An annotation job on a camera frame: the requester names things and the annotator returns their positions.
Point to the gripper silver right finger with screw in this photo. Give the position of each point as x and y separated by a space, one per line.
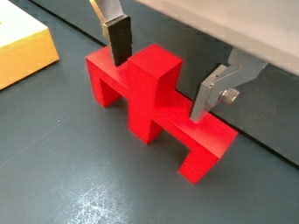
218 87

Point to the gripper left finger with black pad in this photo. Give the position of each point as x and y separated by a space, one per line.
116 23

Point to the red cross-shaped block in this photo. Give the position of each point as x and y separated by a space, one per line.
146 80

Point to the yellow base board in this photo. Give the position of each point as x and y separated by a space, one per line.
27 48

